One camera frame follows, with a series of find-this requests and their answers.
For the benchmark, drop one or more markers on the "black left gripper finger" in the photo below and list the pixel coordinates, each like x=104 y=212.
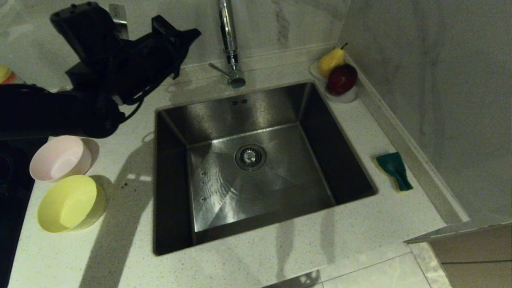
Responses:
x=178 y=64
x=176 y=31

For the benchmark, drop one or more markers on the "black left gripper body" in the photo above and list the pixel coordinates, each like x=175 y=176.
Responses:
x=140 y=66

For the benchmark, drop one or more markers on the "chrome faucet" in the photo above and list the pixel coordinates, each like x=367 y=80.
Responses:
x=228 y=36

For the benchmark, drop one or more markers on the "pink plastic bowl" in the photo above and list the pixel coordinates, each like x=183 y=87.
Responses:
x=60 y=158

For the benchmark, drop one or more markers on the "orange label dish soap bottle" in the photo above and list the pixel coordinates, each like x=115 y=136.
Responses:
x=8 y=75

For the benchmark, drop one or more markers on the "yellow plastic bowl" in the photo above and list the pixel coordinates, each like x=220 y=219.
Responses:
x=70 y=204

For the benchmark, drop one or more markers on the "green and yellow sponge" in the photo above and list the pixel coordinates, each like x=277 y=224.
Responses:
x=394 y=168

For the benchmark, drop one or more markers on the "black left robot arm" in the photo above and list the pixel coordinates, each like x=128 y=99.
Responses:
x=60 y=104

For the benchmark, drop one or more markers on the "stainless steel sink basin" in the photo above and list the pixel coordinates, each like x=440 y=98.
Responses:
x=280 y=192

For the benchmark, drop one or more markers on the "round metal drain strainer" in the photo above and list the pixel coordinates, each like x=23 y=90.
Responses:
x=250 y=157

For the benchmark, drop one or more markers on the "yellow pear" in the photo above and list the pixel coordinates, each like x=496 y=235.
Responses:
x=330 y=64

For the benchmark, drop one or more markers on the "dark red apple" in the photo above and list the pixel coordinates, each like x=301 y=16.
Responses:
x=342 y=80

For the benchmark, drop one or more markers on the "small white dish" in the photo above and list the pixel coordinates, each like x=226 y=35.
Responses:
x=346 y=98

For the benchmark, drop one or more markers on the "black induction cooktop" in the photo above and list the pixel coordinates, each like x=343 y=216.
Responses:
x=14 y=200

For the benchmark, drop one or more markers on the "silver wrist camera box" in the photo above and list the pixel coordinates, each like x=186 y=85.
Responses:
x=120 y=24

